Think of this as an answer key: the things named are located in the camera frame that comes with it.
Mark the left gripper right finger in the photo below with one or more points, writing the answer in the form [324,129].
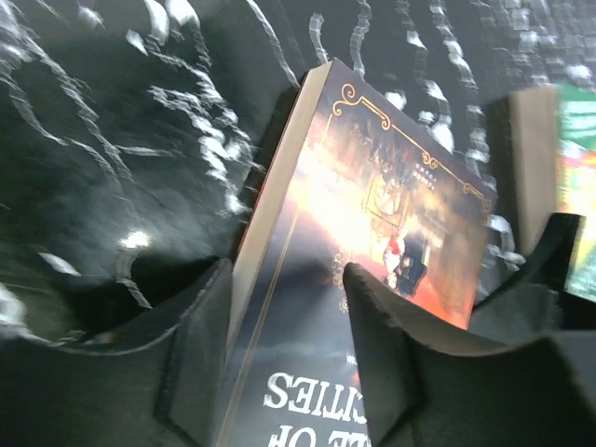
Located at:
[521,374]

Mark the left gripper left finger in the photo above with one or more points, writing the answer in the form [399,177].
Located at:
[156,384]

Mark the dark Tale of Two Cities book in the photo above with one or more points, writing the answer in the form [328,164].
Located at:
[353,180]

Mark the green Storey Treehouse book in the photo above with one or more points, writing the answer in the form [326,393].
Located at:
[553,149]

